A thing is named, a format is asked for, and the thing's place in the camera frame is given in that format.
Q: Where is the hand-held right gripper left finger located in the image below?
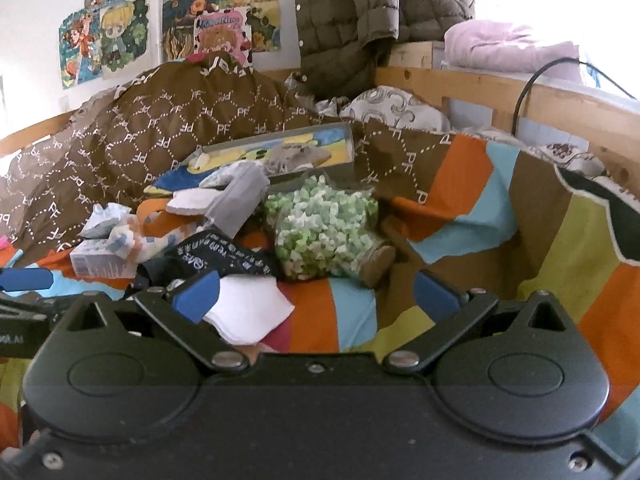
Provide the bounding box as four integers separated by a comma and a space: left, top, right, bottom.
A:
67, 269, 251, 373

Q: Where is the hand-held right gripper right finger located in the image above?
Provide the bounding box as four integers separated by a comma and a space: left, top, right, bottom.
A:
382, 268, 569, 373

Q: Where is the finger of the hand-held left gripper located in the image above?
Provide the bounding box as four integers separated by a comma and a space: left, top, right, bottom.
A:
0, 267, 55, 298
0, 291, 101, 332

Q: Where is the black printed cloth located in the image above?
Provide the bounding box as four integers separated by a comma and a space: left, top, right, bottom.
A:
127, 230, 278, 293

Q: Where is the white printed tissue packet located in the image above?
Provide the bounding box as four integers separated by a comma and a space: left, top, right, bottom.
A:
70, 237, 138, 278

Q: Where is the orange sock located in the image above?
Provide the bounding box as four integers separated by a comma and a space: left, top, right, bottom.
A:
135, 199, 201, 241

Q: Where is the grey storage box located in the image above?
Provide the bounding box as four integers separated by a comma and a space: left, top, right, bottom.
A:
177, 121, 356, 181

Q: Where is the white striped sock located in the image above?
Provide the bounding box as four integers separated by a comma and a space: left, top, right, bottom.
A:
107, 222, 211, 266

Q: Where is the crumpled white blue tissue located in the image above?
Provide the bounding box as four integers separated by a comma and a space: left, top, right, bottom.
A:
80, 204, 136, 241

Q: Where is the grey and white sock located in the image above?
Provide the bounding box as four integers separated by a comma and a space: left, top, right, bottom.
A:
165, 162, 271, 238

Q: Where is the blue and yellow cloth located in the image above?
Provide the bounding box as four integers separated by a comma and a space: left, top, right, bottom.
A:
142, 167, 226, 198

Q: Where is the jar of green paper stars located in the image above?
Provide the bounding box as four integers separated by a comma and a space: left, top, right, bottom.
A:
262, 170, 396, 288

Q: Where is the colourful striped bedsheet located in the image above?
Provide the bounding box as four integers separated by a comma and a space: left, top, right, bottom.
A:
0, 130, 640, 480

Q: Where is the brown patterned duvet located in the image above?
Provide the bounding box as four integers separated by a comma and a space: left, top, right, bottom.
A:
0, 52, 451, 266

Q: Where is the white floral cloth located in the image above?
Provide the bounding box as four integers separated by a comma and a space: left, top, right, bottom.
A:
475, 127, 631, 178

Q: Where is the grey floral pillow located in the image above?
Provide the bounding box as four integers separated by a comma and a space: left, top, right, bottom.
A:
287, 72, 453, 133

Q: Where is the pink folded blanket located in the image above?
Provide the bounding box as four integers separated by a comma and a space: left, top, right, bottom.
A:
444, 20, 586, 83

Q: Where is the olive quilted jacket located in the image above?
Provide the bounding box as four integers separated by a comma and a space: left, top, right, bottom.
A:
294, 0, 476, 101

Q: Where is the black cable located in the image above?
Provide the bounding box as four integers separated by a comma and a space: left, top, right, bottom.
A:
512, 57, 638, 133

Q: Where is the blue orange wall poster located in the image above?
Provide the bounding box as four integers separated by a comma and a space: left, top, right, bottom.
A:
59, 10, 103, 88

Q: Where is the pink cartoon wall poster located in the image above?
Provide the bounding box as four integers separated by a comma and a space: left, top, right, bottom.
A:
194, 7, 253, 66

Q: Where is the blond figure wall poster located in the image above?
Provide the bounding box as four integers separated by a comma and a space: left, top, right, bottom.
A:
97, 0, 151, 78

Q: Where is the large cartoon wall poster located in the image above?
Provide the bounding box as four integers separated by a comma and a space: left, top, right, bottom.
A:
160, 0, 281, 61

